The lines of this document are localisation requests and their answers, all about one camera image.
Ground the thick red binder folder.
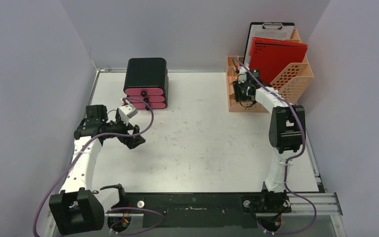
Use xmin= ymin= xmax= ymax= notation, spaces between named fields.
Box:
xmin=248 ymin=37 xmax=308 ymax=83

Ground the black pink drawer unit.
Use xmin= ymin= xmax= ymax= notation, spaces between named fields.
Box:
xmin=123 ymin=57 xmax=169 ymax=109

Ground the black clipboard with paper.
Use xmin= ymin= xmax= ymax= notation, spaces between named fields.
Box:
xmin=243 ymin=22 xmax=295 ymax=66

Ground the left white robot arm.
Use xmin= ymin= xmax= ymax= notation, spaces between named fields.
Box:
xmin=49 ymin=104 xmax=145 ymax=236

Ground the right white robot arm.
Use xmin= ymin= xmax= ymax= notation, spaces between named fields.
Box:
xmin=232 ymin=68 xmax=305 ymax=212

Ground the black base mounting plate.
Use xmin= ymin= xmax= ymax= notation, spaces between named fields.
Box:
xmin=109 ymin=192 xmax=292 ymax=228

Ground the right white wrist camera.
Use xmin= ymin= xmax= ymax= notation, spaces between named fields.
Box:
xmin=237 ymin=67 xmax=247 ymax=84

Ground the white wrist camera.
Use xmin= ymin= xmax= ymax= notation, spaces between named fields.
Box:
xmin=237 ymin=67 xmax=247 ymax=84
xmin=116 ymin=104 xmax=138 ymax=125

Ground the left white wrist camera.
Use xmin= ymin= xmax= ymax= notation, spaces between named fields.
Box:
xmin=116 ymin=104 xmax=138 ymax=125

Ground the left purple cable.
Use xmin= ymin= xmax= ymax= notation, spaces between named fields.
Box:
xmin=32 ymin=97 xmax=166 ymax=237

